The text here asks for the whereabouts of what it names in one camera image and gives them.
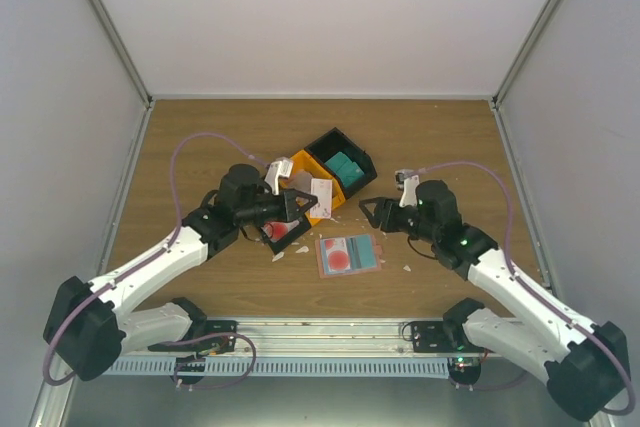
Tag purple cable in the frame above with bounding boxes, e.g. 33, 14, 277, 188
42, 131, 271, 388
417, 160, 632, 416

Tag black bin with red cards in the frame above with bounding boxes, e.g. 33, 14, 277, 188
260, 216, 311, 255

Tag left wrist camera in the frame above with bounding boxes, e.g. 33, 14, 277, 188
265, 157, 294, 196

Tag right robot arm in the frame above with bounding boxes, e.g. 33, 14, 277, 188
359, 177, 636, 422

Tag teal card stack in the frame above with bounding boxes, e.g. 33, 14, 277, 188
325, 151, 365, 188

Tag pink leather card holder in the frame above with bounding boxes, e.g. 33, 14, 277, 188
315, 234, 383, 278

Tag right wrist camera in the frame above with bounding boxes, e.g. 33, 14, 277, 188
394, 169, 420, 207

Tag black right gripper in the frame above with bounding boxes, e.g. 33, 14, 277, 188
360, 198, 438, 244

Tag red circle credit card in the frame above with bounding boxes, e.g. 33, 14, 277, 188
322, 237, 351, 275

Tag slotted cable duct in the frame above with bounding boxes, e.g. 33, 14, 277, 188
106, 356, 449, 379

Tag red circle card stack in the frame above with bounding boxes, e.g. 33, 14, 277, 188
262, 221, 298, 242

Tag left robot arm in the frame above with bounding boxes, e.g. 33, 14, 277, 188
42, 158, 318, 386

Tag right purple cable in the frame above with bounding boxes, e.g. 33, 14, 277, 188
417, 160, 632, 416

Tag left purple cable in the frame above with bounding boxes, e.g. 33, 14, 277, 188
42, 131, 271, 388

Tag white patterned card stack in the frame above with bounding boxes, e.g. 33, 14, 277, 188
289, 170, 315, 195

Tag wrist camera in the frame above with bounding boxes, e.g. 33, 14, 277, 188
394, 169, 420, 207
265, 157, 294, 196

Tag black bin with teal cards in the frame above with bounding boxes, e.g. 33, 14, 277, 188
305, 127, 377, 199

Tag teal credit card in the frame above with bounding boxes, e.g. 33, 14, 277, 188
354, 235, 377, 270

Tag aluminium mounting rail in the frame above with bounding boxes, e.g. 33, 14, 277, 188
119, 316, 501, 356

